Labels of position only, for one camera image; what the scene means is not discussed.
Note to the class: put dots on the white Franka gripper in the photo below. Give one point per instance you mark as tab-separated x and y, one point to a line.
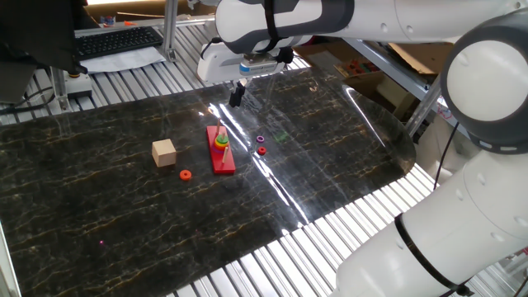
214	66

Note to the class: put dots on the red Hanoi base with pegs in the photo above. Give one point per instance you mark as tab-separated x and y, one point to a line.
222	167

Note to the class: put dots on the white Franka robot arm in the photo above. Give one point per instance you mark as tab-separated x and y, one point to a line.
474	231

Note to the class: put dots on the plain wooden cube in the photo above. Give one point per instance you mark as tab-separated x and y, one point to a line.
164	153

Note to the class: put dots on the white paper sheet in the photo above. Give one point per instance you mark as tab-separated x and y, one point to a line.
123	59

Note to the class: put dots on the tray of coloured blocks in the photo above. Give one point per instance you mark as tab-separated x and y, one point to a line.
359	66

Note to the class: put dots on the brown cardboard board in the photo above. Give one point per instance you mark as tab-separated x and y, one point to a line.
144	8

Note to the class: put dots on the orange marker pen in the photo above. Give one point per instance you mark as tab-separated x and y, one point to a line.
130	23

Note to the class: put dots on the black computer keyboard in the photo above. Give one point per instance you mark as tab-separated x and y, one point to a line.
119	41

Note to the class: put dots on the open cardboard box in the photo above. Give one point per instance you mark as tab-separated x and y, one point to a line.
371	88

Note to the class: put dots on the small blue red object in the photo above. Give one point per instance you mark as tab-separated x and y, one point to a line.
107	20

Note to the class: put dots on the white emergency stop box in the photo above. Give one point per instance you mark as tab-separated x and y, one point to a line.
78	86

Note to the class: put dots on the black marble pattern mat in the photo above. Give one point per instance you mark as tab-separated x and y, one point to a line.
103	214

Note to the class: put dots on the black computer monitor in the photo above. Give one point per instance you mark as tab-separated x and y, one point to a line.
37	33

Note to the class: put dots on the grey monitor base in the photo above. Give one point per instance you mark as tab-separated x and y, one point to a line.
14	82

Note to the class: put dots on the silver gripper-mounted camera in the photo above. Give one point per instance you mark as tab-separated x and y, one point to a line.
260	66

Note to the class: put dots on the horizontal aluminium rail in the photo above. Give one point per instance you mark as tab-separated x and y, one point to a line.
194	20

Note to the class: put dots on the upright aluminium profile post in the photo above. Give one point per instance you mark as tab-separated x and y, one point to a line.
170	24

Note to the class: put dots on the aluminium frame rail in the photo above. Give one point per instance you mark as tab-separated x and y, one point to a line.
387	62

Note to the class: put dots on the aluminium monitor stand post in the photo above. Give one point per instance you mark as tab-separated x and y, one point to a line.
59	90

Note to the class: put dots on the diagonal aluminium frame post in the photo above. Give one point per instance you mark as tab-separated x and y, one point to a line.
425	107

